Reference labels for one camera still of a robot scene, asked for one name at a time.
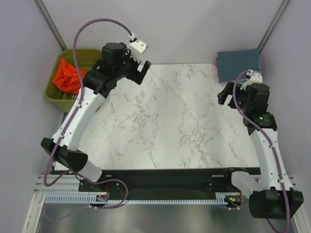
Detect left aluminium corner post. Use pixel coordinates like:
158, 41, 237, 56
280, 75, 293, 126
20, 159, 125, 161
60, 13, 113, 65
33, 0, 68, 51

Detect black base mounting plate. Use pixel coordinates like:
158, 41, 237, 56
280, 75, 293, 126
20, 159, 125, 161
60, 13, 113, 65
50, 167, 259, 201

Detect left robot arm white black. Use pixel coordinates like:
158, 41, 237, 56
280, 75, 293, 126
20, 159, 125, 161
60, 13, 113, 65
41, 39, 151, 191

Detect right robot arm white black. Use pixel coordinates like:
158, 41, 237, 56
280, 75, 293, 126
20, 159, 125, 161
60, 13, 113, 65
217, 82, 304, 219

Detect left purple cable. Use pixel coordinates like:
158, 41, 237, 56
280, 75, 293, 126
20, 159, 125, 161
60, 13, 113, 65
42, 18, 136, 187

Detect light blue slotted cable duct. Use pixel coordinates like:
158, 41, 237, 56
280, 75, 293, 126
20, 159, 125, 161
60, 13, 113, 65
44, 192, 251, 204

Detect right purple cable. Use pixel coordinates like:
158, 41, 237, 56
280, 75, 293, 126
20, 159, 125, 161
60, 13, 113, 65
232, 71, 291, 233

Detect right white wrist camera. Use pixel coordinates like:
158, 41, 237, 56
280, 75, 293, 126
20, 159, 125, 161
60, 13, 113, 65
240, 69, 263, 91

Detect orange t shirt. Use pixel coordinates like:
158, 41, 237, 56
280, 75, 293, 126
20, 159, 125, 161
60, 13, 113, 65
52, 58, 81, 94

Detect folded dark teal t shirt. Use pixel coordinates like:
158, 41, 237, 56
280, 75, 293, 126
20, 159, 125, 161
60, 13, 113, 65
217, 49, 261, 83

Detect purple cable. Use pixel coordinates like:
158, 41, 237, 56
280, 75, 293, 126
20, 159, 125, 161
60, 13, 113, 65
232, 71, 291, 233
42, 18, 136, 187

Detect right aluminium corner post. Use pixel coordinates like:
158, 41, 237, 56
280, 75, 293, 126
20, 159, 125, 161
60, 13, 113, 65
257, 0, 292, 54

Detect olive green plastic basket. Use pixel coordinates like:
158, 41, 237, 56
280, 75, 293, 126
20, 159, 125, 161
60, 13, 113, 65
44, 49, 101, 113

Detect aluminium frame rail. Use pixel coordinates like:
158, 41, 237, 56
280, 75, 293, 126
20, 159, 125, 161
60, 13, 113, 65
34, 175, 80, 194

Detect aluminium corner post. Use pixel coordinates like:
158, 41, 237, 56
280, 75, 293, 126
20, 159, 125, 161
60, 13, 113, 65
257, 0, 292, 54
33, 0, 68, 51

